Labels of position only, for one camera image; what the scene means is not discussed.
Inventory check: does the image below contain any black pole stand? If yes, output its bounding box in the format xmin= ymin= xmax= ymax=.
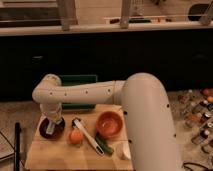
xmin=14 ymin=122 xmax=21 ymax=171

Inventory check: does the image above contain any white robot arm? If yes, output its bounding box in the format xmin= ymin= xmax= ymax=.
xmin=32 ymin=73 xmax=184 ymax=171

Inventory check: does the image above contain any dark purple bowl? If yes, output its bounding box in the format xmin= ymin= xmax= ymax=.
xmin=39 ymin=118 xmax=65 ymax=139

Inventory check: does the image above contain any orange bowl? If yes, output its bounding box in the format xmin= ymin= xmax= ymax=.
xmin=96 ymin=111 xmax=123 ymax=139

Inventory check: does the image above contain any green plastic tray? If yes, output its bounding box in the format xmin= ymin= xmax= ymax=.
xmin=60 ymin=75 xmax=98 ymax=110

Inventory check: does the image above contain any orange fruit toy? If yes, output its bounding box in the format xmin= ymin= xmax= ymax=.
xmin=69 ymin=129 xmax=83 ymax=145

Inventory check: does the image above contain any green cucumber toy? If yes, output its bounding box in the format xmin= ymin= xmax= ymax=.
xmin=95 ymin=133 xmax=114 ymax=156

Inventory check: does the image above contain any grey-blue towel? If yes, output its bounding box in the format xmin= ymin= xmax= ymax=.
xmin=46 ymin=121 xmax=55 ymax=135

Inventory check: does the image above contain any white cup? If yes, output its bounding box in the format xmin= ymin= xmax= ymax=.
xmin=116 ymin=142 xmax=131 ymax=160

